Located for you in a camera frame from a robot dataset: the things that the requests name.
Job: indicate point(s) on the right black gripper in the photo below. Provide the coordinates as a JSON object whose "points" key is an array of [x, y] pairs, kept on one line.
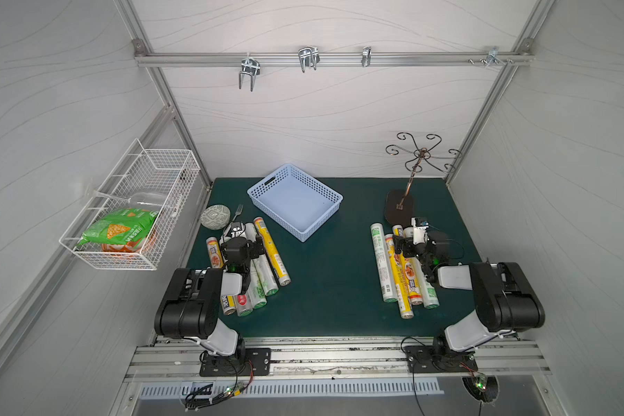
{"points": [[408, 247]]}

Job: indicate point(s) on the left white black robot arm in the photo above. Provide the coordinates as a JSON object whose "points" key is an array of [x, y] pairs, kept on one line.
{"points": [[191, 306]]}

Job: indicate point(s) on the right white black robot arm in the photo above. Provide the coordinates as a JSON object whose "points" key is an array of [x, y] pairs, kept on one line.
{"points": [[505, 303]]}

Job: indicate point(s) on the black fork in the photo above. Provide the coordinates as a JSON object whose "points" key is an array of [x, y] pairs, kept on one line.
{"points": [[238, 212]]}

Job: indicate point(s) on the white green long wrap roll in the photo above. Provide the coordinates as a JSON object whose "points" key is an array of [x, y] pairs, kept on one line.
{"points": [[383, 265]]}

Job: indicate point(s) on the light blue perforated plastic basket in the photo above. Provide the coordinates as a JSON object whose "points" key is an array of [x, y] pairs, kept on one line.
{"points": [[298, 202]]}

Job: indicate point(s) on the bronze jewelry stand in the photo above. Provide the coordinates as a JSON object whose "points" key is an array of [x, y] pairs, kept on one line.
{"points": [[399, 206]]}

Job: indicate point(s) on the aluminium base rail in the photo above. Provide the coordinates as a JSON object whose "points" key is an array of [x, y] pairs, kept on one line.
{"points": [[342, 357]]}

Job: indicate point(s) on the long yellow plastic wrap roll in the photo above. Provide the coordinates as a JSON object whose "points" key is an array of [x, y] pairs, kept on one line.
{"points": [[273, 254]]}

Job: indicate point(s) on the white wire wall basket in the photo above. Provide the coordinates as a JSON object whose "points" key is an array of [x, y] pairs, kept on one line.
{"points": [[172, 172]]}

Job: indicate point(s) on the short yellow orange wrap roll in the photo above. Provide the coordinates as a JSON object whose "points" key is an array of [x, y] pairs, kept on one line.
{"points": [[408, 272]]}

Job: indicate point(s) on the grey patterned round bowl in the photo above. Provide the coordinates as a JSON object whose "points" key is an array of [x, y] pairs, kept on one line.
{"points": [[215, 217]]}

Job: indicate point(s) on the small metal hook bracket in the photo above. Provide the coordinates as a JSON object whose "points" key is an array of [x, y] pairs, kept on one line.
{"points": [[492, 59]]}

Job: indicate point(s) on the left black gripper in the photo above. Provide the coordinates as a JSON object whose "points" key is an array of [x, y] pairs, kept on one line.
{"points": [[235, 235]]}

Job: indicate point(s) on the green snack bag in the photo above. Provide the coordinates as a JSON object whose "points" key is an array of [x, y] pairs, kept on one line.
{"points": [[121, 227]]}

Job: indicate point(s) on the single metal hook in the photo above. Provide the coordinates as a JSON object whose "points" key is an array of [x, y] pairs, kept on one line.
{"points": [[366, 56]]}

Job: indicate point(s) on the double metal hook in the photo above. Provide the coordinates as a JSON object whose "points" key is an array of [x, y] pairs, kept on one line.
{"points": [[250, 69], [308, 58]]}

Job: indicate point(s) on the aluminium top rail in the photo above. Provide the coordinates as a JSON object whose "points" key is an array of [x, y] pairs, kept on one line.
{"points": [[327, 59]]}

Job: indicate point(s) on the clear plastic item in basket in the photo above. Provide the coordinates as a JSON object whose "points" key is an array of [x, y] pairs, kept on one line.
{"points": [[148, 201]]}

